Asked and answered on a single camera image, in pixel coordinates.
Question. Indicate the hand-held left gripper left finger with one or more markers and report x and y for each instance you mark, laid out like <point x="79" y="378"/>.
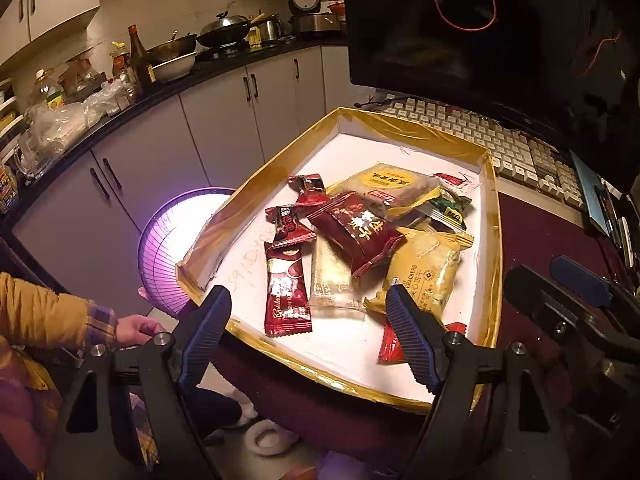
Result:
<point x="210" y="330"/>

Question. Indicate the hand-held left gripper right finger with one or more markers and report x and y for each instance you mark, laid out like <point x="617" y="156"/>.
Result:
<point x="407" y="330"/>

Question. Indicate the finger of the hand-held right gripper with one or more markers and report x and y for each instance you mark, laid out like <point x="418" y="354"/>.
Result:
<point x="580" y="280"/>
<point x="530" y="285"/>

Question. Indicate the small bright red packet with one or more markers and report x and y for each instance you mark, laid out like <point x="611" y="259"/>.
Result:
<point x="392" y="347"/>

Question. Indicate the yellow cracker packet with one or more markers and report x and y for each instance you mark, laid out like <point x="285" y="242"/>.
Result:
<point x="425" y="270"/>

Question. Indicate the gold-edged cardboard box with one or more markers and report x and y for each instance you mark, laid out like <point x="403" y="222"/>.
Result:
<point x="345" y="355"/>

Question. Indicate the red drink sachet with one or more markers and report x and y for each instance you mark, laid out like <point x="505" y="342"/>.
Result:
<point x="285" y="290"/>

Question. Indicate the clear beige pastry packet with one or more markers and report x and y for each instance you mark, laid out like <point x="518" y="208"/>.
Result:
<point x="330" y="280"/>

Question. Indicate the green snack packet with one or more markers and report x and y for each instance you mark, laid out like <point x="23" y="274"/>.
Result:
<point x="450" y="208"/>

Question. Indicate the small white red packet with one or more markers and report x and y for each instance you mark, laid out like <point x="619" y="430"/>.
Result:
<point x="452" y="180"/>

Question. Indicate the dark red candy packet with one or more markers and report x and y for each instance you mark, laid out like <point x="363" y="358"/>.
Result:
<point x="292" y="225"/>
<point x="312" y="187"/>

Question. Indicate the yellow label pastry packet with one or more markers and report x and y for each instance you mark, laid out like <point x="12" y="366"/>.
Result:
<point x="385" y="180"/>

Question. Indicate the person's left hand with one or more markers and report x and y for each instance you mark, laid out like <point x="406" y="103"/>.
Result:
<point x="132" y="330"/>

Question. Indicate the black electronic device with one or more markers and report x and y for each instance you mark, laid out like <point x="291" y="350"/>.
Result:
<point x="620" y="215"/>

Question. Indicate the person's legs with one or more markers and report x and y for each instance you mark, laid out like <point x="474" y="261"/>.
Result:
<point x="215" y="407"/>

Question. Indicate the blue notebook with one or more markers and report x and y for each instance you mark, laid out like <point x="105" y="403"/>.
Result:
<point x="587" y="195"/>

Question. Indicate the round purple-lit heater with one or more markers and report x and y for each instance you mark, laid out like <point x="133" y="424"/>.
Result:
<point x="170" y="245"/>

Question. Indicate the white slipper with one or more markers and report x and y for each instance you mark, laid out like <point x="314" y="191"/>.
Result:
<point x="272" y="437"/>

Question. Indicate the beige computer keyboard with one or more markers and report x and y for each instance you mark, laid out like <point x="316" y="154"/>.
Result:
<point x="480" y="135"/>

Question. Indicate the grey kitchen base cabinets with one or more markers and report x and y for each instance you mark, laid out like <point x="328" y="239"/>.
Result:
<point x="225" y="125"/>

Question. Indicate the black computer monitor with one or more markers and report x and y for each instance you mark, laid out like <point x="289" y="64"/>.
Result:
<point x="500" y="70"/>

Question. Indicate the colourful snack bag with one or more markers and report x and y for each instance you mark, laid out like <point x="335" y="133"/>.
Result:
<point x="7" y="185"/>

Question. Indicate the clear plastic bags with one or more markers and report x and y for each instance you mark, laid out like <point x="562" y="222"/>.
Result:
<point x="55" y="127"/>

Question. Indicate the black kitchen countertop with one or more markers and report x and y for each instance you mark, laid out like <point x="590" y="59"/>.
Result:
<point x="210" y="72"/>

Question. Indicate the metal bowl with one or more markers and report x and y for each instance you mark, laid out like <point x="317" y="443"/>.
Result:
<point x="175" y="67"/>

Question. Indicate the dark sauce bottle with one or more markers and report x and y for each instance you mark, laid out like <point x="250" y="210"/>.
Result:
<point x="139" y="55"/>

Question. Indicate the yellow cap bottle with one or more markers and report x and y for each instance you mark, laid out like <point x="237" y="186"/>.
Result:
<point x="117" y="60"/>

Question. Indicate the cooking oil bottle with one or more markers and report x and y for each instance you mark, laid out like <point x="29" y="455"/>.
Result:
<point x="47" y="92"/>

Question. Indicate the yellow box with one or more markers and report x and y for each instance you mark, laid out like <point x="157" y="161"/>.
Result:
<point x="254" y="36"/>

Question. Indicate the wok with metal lid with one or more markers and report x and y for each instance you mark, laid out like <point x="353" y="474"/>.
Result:
<point x="225" y="27"/>

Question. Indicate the steel kettle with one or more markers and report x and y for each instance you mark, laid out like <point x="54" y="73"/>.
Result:
<point x="270" y="27"/>

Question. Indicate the steel cooking pot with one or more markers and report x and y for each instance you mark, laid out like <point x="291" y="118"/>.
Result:
<point x="317" y="22"/>

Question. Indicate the red pot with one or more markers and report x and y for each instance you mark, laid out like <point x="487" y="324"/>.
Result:
<point x="337" y="7"/>

